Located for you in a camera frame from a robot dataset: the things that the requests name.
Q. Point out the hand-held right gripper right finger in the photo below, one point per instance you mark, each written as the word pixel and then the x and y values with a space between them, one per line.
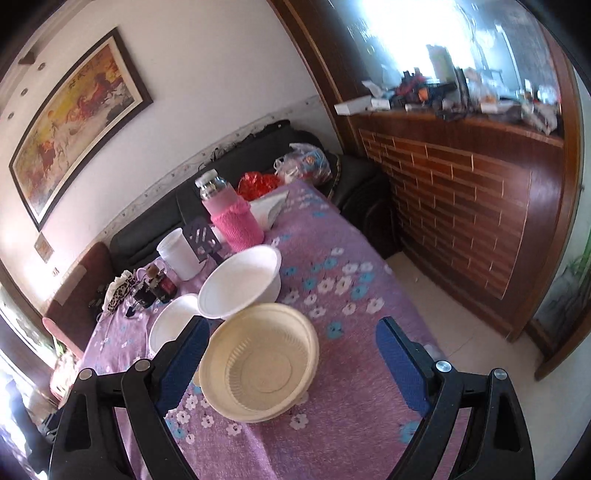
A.
pixel 401 364

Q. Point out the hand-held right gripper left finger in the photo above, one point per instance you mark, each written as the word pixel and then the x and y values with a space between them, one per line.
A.
pixel 184 364

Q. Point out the white foam bowl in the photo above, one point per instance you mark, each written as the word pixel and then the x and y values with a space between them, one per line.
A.
pixel 240 281
pixel 171 323

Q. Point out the dark bottle with brown cap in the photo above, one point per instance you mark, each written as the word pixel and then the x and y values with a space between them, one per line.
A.
pixel 161 286

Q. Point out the purple floral tablecloth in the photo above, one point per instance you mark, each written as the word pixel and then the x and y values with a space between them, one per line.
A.
pixel 351 295

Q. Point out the leopard print cloth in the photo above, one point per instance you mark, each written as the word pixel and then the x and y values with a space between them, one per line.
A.
pixel 117 290

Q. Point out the white plastic jar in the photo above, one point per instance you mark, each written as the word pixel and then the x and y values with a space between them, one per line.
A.
pixel 178 254

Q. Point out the black phone stand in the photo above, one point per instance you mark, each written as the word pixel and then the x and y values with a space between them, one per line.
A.
pixel 201 240

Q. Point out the brown armchair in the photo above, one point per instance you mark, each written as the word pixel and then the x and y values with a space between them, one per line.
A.
pixel 74 295

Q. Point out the pink bottle with knitted sleeve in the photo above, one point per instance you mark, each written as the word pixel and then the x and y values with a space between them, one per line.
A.
pixel 233 221

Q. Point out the black sofa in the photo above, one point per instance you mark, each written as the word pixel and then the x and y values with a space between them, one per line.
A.
pixel 184 203

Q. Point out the wooden brick-pattern cabinet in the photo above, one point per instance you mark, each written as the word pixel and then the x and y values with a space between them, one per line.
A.
pixel 461 207

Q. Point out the red shiny bag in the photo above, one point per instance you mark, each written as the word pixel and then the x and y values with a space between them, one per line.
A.
pixel 258 184

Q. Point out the clear plastic bag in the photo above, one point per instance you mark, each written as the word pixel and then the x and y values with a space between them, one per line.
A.
pixel 304 161

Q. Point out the flat white box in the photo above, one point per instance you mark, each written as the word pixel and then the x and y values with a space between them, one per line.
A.
pixel 362 106

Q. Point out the clutter of small counter things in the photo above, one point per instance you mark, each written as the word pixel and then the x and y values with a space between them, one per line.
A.
pixel 452 97

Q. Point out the small wall plate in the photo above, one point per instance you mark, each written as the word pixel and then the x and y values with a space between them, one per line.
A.
pixel 44 248

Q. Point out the framed wall painting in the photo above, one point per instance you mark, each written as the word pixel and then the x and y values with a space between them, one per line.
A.
pixel 78 124

